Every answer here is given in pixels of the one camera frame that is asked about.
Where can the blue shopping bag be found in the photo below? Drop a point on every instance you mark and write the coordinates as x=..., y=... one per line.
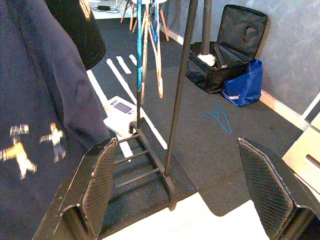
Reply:
x=246, y=87

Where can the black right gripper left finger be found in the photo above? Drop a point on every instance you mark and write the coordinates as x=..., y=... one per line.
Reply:
x=100, y=180

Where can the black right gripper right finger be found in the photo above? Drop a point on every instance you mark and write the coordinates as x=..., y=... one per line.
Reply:
x=265, y=190

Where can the white chair wooden legs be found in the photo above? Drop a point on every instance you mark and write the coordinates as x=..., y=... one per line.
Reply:
x=132, y=20
x=164, y=25

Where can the black hanging garment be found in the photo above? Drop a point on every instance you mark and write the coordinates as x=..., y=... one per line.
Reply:
x=80, y=37

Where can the beige box with slot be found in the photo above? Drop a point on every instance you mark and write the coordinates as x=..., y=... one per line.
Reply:
x=305, y=150

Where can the black floor carpet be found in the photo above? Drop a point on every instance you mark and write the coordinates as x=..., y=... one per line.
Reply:
x=207, y=155

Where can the black power adapter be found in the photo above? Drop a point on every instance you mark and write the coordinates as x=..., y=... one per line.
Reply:
x=103, y=7

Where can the black metal clothes rack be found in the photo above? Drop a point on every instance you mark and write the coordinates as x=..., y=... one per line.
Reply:
x=180, y=82

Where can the navy printed t-shirt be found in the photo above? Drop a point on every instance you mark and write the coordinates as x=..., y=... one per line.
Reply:
x=37, y=87

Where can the black open suitcase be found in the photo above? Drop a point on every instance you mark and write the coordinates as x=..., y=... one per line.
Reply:
x=240, y=27

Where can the black pole white foot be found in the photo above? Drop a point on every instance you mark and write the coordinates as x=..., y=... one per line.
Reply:
x=207, y=25

